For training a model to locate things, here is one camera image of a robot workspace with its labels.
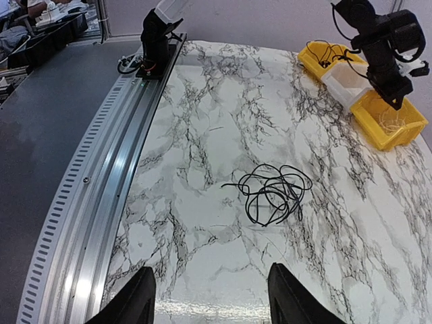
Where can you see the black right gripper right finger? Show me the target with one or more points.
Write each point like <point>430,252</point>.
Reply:
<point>291,302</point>

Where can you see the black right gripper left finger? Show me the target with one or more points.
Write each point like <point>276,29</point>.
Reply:
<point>134,303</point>

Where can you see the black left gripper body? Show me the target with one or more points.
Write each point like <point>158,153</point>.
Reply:
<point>384,41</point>

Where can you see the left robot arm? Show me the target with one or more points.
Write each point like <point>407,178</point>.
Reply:
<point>344,7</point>

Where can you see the white translucent bin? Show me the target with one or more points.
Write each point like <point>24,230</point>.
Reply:
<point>345,85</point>

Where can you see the yellow bin left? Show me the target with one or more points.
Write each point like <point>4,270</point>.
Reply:
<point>319,56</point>

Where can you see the yellow bin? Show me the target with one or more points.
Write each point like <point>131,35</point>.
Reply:
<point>319,56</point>
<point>384,127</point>

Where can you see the yellow bin right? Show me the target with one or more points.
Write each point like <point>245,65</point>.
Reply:
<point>384,127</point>

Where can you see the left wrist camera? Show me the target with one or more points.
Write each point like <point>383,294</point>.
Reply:
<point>416,68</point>

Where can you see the aluminium front rail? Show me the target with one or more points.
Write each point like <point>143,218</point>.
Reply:
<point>67,274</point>

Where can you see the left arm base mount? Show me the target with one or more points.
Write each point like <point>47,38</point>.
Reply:
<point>157,30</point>

